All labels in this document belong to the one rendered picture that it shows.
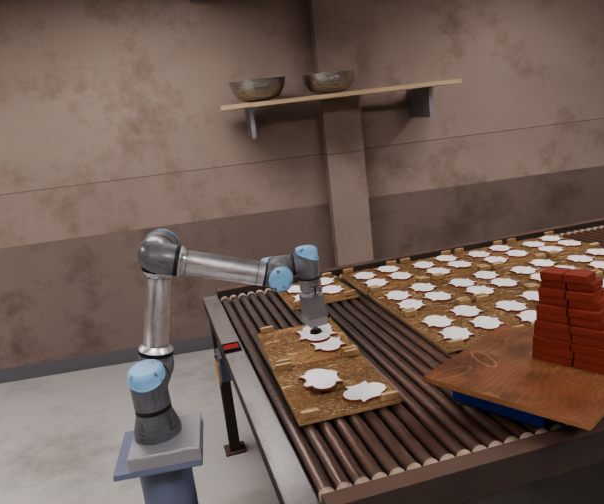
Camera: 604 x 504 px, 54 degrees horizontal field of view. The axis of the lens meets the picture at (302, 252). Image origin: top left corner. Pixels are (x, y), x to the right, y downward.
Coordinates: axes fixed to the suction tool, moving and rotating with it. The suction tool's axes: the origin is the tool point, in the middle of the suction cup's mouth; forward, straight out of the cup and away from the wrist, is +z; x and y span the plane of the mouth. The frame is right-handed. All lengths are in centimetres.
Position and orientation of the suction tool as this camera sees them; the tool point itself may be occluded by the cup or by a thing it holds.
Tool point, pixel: (316, 335)
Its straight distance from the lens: 208.2
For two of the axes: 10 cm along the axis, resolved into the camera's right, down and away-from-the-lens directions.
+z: 1.2, 9.7, 2.3
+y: -3.4, -1.8, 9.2
